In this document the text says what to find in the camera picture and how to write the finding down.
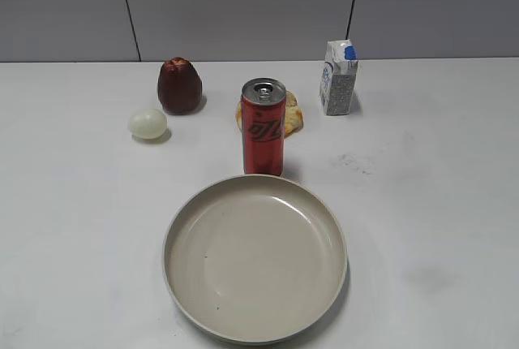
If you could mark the red cola can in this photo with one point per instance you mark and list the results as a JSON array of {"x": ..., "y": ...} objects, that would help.
[{"x": 261, "y": 157}]

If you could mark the beige round plate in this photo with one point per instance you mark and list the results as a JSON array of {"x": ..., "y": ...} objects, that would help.
[{"x": 254, "y": 259}]

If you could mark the orange striped bagel bread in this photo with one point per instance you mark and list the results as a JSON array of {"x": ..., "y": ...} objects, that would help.
[{"x": 293, "y": 115}]

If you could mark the dark red wax apple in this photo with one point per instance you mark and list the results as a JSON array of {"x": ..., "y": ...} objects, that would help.
[{"x": 179, "y": 87}]

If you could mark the white blue milk carton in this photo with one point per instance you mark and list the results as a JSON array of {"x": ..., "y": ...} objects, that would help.
[{"x": 338, "y": 77}]

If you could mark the white peeled egg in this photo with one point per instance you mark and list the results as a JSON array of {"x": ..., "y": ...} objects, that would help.
[{"x": 147, "y": 124}]

